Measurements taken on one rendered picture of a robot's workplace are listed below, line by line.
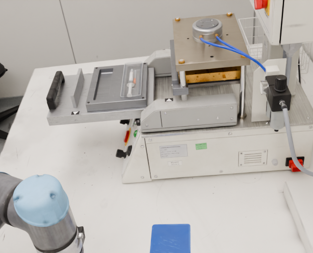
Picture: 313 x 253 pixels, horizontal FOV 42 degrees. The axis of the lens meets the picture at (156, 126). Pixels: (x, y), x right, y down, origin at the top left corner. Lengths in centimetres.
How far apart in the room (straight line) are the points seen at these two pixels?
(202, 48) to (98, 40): 174
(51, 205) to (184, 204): 57
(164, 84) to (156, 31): 146
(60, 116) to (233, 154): 48
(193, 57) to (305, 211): 46
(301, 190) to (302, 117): 19
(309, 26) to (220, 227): 52
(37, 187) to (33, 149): 78
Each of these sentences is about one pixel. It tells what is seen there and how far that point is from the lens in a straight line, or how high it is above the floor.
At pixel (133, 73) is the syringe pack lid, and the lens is 120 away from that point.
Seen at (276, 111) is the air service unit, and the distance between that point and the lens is 95.
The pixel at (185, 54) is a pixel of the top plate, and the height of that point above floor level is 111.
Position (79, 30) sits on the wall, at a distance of 273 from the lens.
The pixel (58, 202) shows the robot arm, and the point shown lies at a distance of 64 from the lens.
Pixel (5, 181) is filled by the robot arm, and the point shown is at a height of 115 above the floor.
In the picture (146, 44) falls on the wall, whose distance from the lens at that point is 275.
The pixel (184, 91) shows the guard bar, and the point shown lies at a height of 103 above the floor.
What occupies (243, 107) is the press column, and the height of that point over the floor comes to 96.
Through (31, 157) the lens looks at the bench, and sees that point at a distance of 140.
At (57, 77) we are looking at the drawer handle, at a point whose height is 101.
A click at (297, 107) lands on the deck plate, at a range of 116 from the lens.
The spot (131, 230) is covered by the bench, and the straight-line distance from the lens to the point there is 109.
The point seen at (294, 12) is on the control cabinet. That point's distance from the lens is 96.
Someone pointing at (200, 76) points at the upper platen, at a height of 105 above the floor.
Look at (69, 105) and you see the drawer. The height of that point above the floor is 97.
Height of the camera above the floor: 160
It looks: 38 degrees down
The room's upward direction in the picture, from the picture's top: 8 degrees counter-clockwise
